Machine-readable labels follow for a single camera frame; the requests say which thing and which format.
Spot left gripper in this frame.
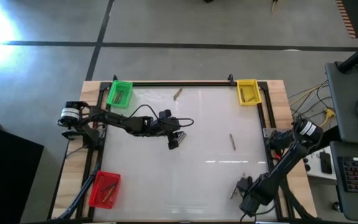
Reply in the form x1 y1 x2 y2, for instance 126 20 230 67
149 117 182 150

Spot red brown crayon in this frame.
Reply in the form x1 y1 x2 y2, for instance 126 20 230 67
100 182 119 192

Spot green plastic basket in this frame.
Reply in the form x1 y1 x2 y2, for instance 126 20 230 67
106 80 134 110

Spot white control box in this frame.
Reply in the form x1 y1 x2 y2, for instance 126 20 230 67
303 146 337 181

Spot black phone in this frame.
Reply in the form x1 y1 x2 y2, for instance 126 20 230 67
319 151 333 175

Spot red plastic basket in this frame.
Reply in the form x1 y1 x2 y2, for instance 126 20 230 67
88 170 121 210

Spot yellow plastic basket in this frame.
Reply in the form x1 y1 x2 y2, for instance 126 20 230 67
236 78 263 107

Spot wooden base board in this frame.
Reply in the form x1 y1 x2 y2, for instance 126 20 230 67
50 80 318 220

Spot grey keyboard desk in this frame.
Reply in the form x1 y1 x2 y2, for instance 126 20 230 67
329 141 358 223

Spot black cabinet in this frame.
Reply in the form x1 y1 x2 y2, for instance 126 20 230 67
0 113 45 224

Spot black pole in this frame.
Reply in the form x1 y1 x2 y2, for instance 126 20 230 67
337 37 358 74

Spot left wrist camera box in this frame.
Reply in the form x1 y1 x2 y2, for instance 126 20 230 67
158 108 173 121

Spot black left camera cable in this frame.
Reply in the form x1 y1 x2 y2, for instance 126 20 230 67
127 104 195 128

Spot yellow and black cables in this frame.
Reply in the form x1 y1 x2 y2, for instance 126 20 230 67
287 79 337 128

